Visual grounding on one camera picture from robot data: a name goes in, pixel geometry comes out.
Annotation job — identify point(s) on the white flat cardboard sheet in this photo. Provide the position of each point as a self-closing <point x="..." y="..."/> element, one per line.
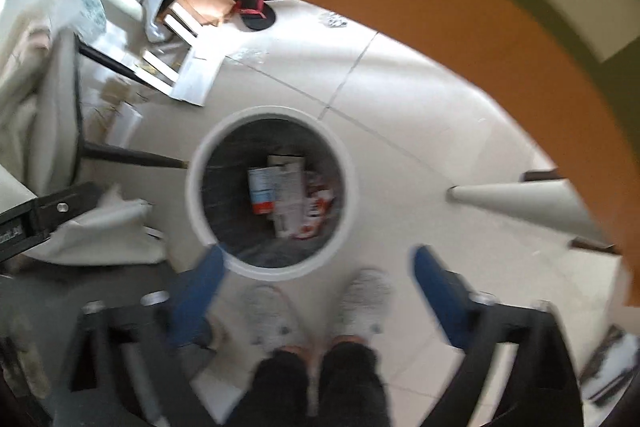
<point x="196" y="77"/>

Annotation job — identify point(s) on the person's white shoe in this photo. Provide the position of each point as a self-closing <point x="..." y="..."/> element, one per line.
<point x="364" y="307"/>
<point x="272" y="319"/>

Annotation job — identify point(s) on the red white wrapper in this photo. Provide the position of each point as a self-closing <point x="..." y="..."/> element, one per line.
<point x="317" y="212"/>

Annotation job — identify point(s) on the person's right leg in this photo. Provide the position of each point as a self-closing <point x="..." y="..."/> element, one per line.
<point x="352" y="384"/>

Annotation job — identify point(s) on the clear plastic wrapper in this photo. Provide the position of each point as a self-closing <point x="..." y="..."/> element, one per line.
<point x="334" y="21"/>

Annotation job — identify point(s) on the white round trash bin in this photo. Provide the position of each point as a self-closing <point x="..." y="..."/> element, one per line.
<point x="215" y="227"/>

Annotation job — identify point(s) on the person's left white shoe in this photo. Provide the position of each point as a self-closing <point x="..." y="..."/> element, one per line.
<point x="272" y="319"/>

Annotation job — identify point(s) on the red white blue can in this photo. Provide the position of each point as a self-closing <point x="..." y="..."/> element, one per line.
<point x="261" y="192"/>

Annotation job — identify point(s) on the white table leg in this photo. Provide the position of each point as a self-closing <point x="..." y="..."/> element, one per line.
<point x="515" y="203"/>

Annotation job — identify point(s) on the brown cardboard box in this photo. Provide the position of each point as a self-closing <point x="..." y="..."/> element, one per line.
<point x="205" y="2"/>

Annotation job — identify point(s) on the white printed carton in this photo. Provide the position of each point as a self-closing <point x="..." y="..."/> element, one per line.
<point x="289" y="202"/>

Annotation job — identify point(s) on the white chair with black legs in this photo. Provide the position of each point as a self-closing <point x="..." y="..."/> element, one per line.
<point x="55" y="97"/>

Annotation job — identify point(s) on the person's left leg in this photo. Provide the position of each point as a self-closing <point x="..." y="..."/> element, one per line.
<point x="280" y="387"/>

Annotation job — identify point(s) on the person's right white shoe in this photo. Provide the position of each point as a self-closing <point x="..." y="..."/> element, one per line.
<point x="364" y="307"/>

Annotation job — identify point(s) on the person's leg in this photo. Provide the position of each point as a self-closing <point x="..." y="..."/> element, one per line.
<point x="280" y="387"/>
<point x="352" y="384"/>

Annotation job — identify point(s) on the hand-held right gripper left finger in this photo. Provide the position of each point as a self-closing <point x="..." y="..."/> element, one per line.
<point x="197" y="297"/>

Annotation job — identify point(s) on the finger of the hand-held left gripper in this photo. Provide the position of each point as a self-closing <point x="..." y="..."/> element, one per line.
<point x="62" y="209"/>

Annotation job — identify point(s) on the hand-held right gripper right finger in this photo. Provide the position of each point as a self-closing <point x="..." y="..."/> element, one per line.
<point x="440" y="292"/>

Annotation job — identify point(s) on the black red flip-flop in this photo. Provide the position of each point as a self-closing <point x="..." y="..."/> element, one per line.
<point x="256" y="9"/>

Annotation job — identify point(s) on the white cloth bag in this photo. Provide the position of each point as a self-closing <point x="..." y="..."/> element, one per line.
<point x="110" y="232"/>

